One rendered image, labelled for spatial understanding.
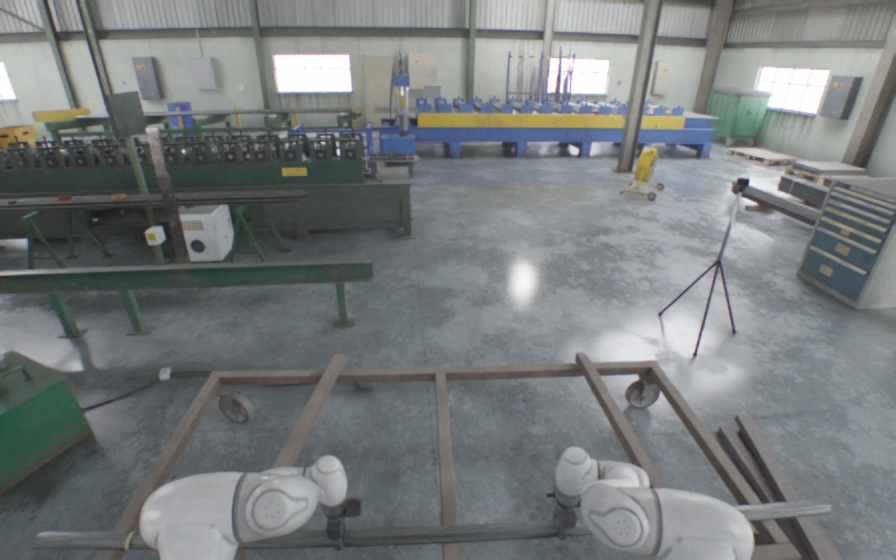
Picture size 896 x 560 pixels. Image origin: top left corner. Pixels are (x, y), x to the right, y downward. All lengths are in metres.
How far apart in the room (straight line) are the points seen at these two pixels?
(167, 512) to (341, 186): 4.25
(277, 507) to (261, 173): 4.48
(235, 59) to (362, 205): 9.78
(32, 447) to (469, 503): 2.26
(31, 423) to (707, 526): 2.93
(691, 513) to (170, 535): 1.00
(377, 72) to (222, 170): 8.33
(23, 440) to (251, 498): 2.22
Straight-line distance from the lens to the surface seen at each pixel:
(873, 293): 5.27
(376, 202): 5.03
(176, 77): 14.93
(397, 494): 2.36
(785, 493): 2.77
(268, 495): 0.95
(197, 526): 1.02
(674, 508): 1.06
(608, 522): 1.00
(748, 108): 13.81
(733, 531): 1.10
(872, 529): 3.01
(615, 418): 2.33
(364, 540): 1.81
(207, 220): 4.78
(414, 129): 9.37
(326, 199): 5.06
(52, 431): 3.14
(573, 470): 1.55
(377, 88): 13.04
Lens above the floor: 1.90
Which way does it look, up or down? 27 degrees down
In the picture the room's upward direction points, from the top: 1 degrees clockwise
